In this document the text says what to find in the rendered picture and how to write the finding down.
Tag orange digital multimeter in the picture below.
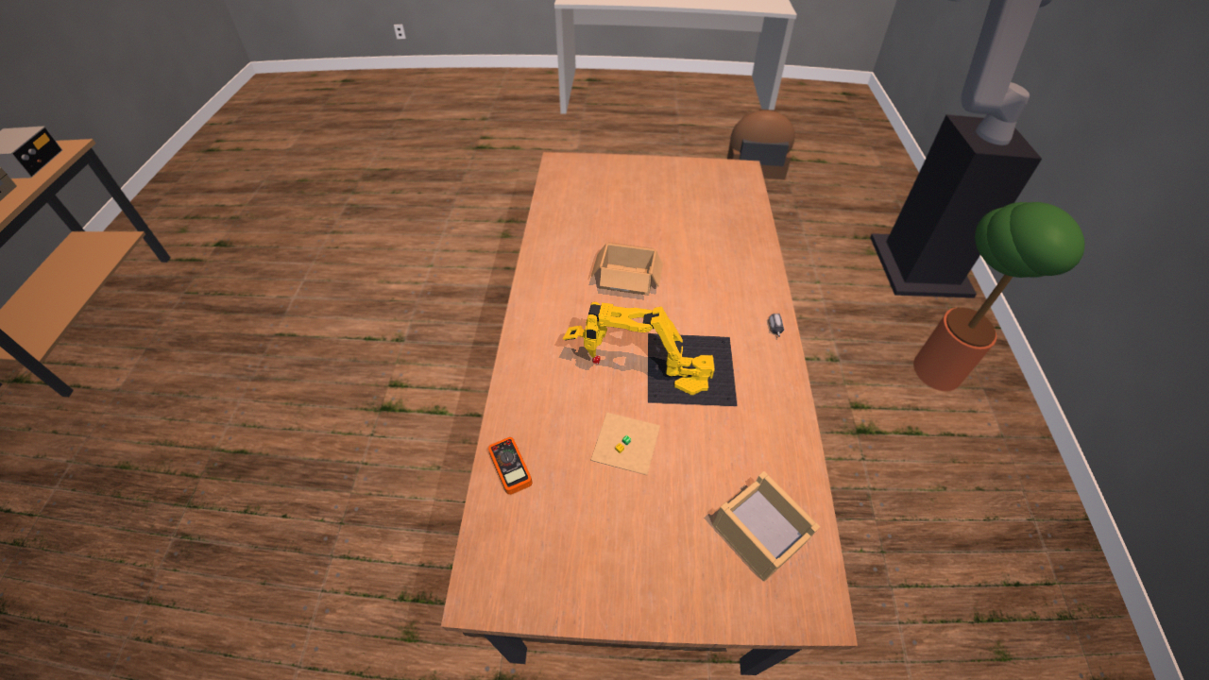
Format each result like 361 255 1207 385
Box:
488 437 533 495

